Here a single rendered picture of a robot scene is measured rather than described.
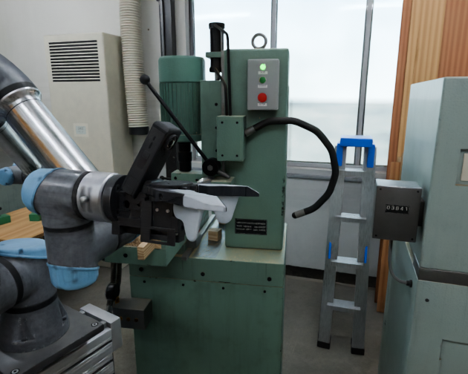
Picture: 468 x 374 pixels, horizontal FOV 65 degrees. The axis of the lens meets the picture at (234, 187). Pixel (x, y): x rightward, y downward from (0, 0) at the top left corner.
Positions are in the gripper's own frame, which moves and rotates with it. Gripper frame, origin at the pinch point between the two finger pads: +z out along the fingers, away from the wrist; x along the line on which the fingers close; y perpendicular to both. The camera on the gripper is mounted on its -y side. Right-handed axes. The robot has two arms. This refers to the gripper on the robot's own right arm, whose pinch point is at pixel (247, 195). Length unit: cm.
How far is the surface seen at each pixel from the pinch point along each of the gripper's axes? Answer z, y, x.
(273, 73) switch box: -14, -30, -72
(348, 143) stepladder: 9, -10, -150
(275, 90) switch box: -13, -25, -73
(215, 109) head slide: -36, -19, -81
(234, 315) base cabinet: -25, 55, -77
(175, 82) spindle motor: -50, -28, -75
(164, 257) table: -41, 30, -54
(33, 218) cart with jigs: -193, 49, -148
